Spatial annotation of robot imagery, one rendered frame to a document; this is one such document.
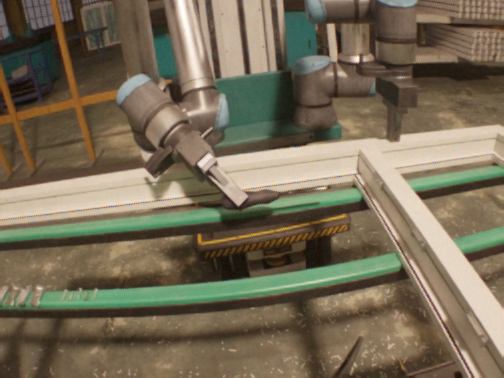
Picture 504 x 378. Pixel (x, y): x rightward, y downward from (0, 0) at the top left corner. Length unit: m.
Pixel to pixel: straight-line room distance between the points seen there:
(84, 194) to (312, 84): 0.92
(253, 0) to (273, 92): 0.40
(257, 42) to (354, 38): 0.42
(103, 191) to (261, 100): 0.88
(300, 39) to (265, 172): 3.64
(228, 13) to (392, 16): 0.91
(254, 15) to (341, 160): 0.89
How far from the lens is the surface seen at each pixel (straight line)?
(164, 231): 0.79
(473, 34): 4.74
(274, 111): 1.57
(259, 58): 1.58
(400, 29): 0.77
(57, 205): 0.93
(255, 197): 0.68
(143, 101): 0.74
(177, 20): 0.95
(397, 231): 0.68
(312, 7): 0.86
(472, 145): 1.00
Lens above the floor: 1.30
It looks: 30 degrees down
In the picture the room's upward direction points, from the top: 7 degrees counter-clockwise
